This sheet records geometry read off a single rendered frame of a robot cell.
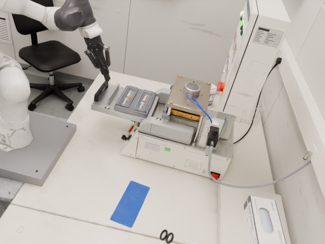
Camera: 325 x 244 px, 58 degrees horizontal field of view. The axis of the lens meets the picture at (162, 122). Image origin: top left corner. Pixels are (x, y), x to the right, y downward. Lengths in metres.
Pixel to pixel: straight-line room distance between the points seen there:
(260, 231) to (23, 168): 1.02
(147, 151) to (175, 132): 0.19
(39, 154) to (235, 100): 0.91
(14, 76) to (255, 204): 1.10
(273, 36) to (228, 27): 1.76
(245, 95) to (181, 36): 1.77
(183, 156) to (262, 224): 0.46
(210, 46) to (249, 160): 1.49
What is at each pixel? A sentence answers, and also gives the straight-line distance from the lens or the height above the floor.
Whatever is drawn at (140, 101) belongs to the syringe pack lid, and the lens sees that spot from 1.47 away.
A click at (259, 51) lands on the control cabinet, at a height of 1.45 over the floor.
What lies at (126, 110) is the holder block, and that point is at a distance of 1.43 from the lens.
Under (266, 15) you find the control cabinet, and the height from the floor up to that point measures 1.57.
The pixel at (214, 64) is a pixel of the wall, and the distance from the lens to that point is 3.00.
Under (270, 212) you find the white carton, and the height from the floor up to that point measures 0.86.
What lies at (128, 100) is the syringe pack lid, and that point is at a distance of 1.47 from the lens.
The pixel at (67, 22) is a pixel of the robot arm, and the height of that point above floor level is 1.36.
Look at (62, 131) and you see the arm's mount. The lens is 1.59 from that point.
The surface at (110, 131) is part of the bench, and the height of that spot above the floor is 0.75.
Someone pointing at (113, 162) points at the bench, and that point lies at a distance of 1.50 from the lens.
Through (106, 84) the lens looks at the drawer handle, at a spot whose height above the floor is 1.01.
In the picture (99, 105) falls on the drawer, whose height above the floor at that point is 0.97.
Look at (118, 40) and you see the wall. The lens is 3.05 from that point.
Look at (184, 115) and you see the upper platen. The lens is 1.37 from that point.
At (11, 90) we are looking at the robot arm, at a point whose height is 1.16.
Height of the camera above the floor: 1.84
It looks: 38 degrees down
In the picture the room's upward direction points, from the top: 12 degrees clockwise
